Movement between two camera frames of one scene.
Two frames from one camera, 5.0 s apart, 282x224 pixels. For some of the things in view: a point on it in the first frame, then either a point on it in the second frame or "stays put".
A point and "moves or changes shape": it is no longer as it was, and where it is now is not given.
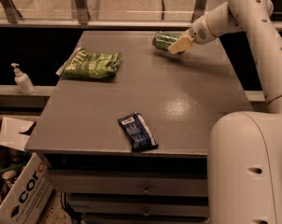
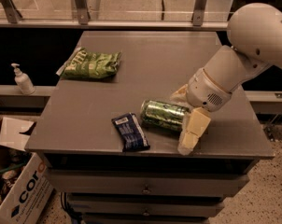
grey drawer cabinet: (133, 147) stays put
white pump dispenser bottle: (23, 81) stays put
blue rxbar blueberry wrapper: (137, 133) moves or changes shape
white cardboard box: (28, 201) stays put
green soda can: (162, 39) -> (163, 115)
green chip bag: (86, 63) stays put
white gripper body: (201, 31) -> (206, 91)
